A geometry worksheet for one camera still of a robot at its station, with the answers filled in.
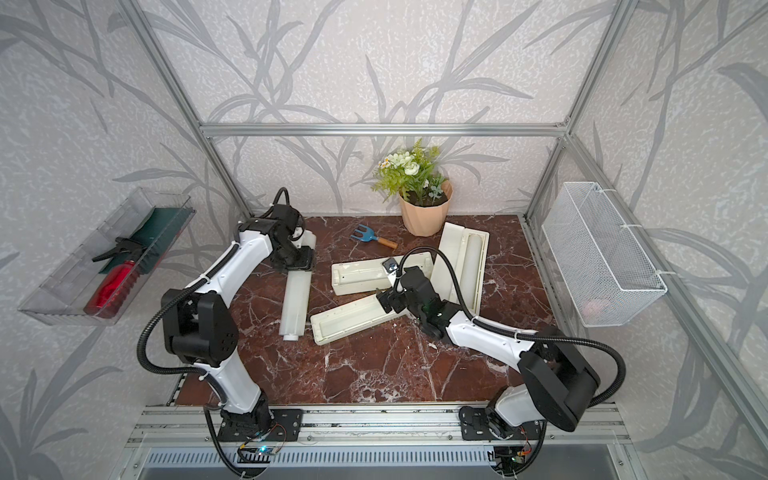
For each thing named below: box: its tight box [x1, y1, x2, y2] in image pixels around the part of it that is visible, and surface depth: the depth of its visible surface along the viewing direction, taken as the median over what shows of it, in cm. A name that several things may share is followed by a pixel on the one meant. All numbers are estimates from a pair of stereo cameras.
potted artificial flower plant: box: [372, 139, 454, 237], surface depth 104 cm
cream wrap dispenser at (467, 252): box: [430, 222, 490, 315], surface depth 104 cm
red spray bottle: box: [83, 237, 145, 318], surface depth 60 cm
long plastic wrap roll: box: [279, 269, 312, 341], surface depth 85 cm
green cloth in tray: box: [98, 208, 193, 275], surface depth 69 cm
